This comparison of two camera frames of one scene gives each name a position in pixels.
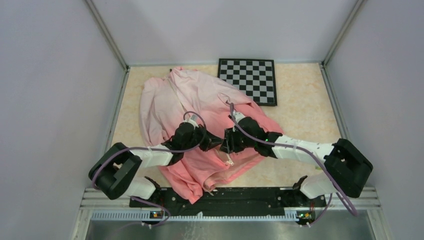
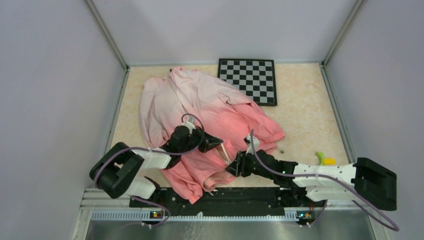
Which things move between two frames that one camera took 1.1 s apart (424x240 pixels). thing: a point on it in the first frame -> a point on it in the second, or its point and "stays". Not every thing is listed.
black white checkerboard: (255, 77) stays
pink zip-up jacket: (183, 93) stays
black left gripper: (210, 141) stays
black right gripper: (227, 146) -> (239, 165)
